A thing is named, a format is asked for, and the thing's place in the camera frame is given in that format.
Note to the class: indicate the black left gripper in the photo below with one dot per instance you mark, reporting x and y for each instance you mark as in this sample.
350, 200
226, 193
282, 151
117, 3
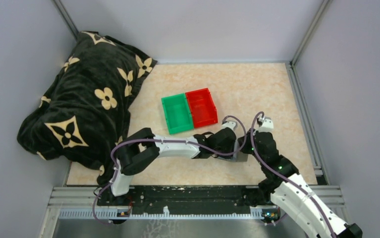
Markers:
231, 148

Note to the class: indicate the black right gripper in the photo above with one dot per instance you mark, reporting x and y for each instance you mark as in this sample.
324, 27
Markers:
248, 138

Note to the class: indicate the grey leather card holder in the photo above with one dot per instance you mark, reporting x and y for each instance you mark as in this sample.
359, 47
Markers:
235, 158

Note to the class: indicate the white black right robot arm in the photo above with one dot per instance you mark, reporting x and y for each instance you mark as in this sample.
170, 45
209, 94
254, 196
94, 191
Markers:
285, 187

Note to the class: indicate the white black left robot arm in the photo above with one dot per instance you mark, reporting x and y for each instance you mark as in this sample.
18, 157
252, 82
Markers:
137, 152

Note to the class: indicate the red plastic bin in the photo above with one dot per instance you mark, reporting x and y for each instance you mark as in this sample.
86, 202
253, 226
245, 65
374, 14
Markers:
202, 107

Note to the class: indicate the green plastic bin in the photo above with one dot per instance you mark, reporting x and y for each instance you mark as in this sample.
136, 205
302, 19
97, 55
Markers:
177, 113

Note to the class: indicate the black floral plush blanket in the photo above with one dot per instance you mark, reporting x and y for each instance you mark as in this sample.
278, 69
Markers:
85, 113

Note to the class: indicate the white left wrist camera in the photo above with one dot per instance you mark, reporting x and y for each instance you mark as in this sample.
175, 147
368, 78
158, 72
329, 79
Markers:
229, 124

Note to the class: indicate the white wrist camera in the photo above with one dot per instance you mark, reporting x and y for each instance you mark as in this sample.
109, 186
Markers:
229, 124
267, 125

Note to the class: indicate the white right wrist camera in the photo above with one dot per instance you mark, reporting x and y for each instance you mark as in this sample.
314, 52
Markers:
267, 125

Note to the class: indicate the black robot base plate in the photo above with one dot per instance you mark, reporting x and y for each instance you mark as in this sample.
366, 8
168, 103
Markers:
187, 200

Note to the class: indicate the slotted grey cable duct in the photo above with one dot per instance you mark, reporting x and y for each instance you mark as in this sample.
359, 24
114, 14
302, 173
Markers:
104, 214

